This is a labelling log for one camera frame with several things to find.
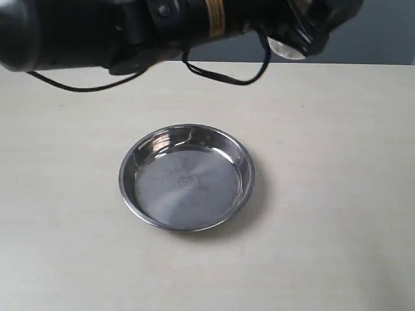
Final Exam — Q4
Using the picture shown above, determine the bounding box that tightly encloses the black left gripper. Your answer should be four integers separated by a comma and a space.
241, 1, 363, 55

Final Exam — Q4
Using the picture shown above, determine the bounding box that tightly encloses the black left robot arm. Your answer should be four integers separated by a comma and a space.
1, 1, 362, 75

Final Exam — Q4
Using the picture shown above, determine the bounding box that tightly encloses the round stainless steel plate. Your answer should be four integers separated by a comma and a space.
118, 124, 255, 233

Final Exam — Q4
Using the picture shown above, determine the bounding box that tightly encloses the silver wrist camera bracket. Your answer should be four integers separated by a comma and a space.
267, 37, 306, 61

